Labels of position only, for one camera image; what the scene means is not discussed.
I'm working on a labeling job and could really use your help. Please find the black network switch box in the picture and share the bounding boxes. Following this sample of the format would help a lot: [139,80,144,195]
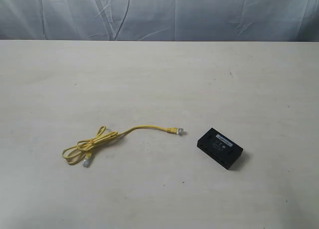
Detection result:
[197,128,243,170]

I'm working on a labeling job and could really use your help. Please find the yellow ethernet cable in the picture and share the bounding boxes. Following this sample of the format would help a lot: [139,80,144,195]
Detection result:
[61,125,187,168]

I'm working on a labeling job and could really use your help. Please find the grey backdrop curtain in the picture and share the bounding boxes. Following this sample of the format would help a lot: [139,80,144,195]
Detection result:
[0,0,319,41]

